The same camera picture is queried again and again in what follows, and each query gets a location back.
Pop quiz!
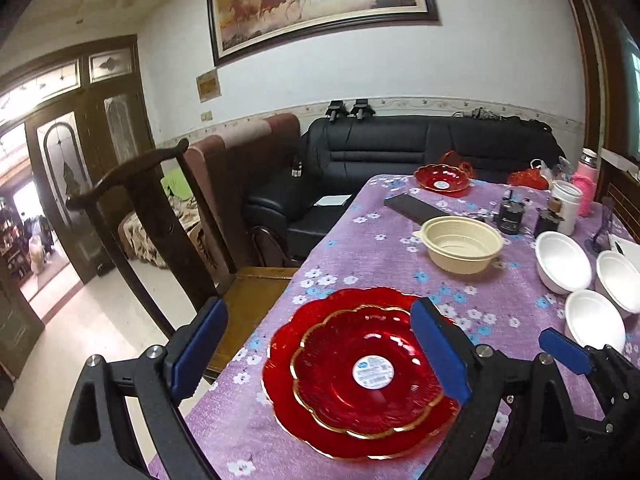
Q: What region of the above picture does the white foam bowl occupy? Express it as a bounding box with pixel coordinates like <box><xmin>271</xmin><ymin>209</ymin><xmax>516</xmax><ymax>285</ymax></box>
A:
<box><xmin>564</xmin><ymin>289</ymin><xmax>627</xmax><ymax>356</ymax></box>
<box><xmin>535</xmin><ymin>231</ymin><xmax>593</xmax><ymax>295</ymax></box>
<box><xmin>595</xmin><ymin>250</ymin><xmax>640</xmax><ymax>318</ymax></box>

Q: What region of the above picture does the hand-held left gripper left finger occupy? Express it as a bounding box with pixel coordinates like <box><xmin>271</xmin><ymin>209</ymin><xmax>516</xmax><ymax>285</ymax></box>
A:
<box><xmin>56</xmin><ymin>297</ymin><xmax>228</xmax><ymax>480</ymax></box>

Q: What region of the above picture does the pink bottle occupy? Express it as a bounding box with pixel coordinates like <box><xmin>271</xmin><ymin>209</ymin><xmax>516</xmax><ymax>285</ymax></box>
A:
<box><xmin>572</xmin><ymin>148</ymin><xmax>600</xmax><ymax>218</ymax></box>

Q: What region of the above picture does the patterned blanket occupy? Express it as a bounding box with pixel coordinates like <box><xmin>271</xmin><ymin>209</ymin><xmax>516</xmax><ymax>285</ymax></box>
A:
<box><xmin>118</xmin><ymin>200</ymin><xmax>201</xmax><ymax>268</ymax></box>

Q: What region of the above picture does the red plate with sticker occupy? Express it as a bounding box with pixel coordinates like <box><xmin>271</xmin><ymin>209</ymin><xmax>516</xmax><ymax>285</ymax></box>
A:
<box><xmin>414</xmin><ymin>163</ymin><xmax>472</xmax><ymax>197</ymax></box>

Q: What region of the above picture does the white notebook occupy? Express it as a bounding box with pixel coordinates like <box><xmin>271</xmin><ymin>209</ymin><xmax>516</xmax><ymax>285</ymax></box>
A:
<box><xmin>611</xmin><ymin>236</ymin><xmax>640</xmax><ymax>261</ymax></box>

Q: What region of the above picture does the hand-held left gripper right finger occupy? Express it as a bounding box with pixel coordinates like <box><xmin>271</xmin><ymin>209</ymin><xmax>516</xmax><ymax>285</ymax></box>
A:
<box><xmin>410</xmin><ymin>297</ymin><xmax>586</xmax><ymax>480</ymax></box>

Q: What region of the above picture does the white plastic container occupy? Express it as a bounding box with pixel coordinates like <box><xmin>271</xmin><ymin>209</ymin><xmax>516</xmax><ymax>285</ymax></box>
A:
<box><xmin>550</xmin><ymin>180</ymin><xmax>584</xmax><ymax>236</ymax></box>

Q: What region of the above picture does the small red gold-rimmed plate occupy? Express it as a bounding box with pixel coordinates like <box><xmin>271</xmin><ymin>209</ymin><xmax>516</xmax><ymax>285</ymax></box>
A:
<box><xmin>291</xmin><ymin>304</ymin><xmax>446</xmax><ymax>435</ymax></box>

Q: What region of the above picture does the framed horse painting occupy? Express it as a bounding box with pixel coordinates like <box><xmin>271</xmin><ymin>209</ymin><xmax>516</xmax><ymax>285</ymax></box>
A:
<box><xmin>206</xmin><ymin>0</ymin><xmax>441</xmax><ymax>67</ymax></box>

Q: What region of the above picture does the wooden sideboard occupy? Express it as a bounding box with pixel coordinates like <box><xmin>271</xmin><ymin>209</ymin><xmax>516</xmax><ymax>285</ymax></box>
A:
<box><xmin>600</xmin><ymin>150</ymin><xmax>640</xmax><ymax>241</ymax></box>

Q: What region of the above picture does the black smartphone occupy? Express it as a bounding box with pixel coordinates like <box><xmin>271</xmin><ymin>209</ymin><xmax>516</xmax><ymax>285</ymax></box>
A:
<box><xmin>384</xmin><ymin>193</ymin><xmax>453</xmax><ymax>224</ymax></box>

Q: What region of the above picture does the black jar with twine spool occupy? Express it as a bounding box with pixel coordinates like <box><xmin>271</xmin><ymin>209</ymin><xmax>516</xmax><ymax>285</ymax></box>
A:
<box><xmin>534</xmin><ymin>197</ymin><xmax>568</xmax><ymax>238</ymax></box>

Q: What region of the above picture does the large red glass plate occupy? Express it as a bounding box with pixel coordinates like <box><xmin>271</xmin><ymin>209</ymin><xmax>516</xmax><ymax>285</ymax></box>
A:
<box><xmin>261</xmin><ymin>286</ymin><xmax>461</xmax><ymax>461</ymax></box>

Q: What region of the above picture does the window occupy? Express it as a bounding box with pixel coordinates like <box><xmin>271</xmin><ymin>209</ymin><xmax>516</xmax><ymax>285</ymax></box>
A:
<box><xmin>620</xmin><ymin>25</ymin><xmax>640</xmax><ymax>156</ymax></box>

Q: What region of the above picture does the clear plastic bag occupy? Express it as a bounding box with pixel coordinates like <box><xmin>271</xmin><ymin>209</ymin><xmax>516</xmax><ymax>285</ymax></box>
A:
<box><xmin>530</xmin><ymin>157</ymin><xmax>571</xmax><ymax>183</ymax></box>

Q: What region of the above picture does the black leather sofa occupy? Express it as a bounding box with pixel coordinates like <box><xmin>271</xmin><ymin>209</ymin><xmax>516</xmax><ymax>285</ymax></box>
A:
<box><xmin>243</xmin><ymin>115</ymin><xmax>566</xmax><ymax>268</ymax></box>

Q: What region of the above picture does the dark wooden chair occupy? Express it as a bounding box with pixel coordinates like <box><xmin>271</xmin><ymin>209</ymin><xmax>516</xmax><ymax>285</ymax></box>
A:
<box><xmin>66</xmin><ymin>138</ymin><xmax>301</xmax><ymax>381</ymax></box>

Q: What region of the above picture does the purple floral tablecloth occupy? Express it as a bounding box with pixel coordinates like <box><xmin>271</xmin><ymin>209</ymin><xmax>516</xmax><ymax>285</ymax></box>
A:
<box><xmin>147</xmin><ymin>174</ymin><xmax>640</xmax><ymax>480</ymax></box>

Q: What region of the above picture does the beige plastic bowl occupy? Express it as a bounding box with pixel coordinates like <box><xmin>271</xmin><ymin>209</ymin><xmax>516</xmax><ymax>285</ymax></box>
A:
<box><xmin>412</xmin><ymin>216</ymin><xmax>505</xmax><ymax>276</ymax></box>

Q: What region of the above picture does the green cloth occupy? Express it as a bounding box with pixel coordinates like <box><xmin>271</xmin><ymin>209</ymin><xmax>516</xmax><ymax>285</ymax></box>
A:
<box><xmin>161</xmin><ymin>170</ymin><xmax>193</xmax><ymax>201</ymax></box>

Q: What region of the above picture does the brown armchair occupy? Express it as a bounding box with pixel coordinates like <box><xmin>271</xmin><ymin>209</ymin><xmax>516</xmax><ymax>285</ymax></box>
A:
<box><xmin>118</xmin><ymin>113</ymin><xmax>301</xmax><ymax>271</ymax></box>

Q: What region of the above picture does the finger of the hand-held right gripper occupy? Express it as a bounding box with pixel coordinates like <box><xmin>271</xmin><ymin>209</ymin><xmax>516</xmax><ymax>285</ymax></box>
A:
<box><xmin>539</xmin><ymin>327</ymin><xmax>640</xmax><ymax>436</ymax></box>

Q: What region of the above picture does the wooden glass door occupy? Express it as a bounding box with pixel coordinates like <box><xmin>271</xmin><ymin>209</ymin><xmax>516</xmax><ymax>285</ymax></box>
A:
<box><xmin>0</xmin><ymin>35</ymin><xmax>156</xmax><ymax>286</ymax></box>

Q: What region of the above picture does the red plastic bag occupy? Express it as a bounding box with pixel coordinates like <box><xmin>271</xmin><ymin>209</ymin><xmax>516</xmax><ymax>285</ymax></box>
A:
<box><xmin>440</xmin><ymin>150</ymin><xmax>476</xmax><ymax>178</ymax></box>
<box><xmin>507</xmin><ymin>169</ymin><xmax>551</xmax><ymax>191</ymax></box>

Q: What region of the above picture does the small wall plaque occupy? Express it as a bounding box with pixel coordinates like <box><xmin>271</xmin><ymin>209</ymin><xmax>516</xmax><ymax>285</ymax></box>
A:
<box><xmin>196</xmin><ymin>69</ymin><xmax>221</xmax><ymax>103</ymax></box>

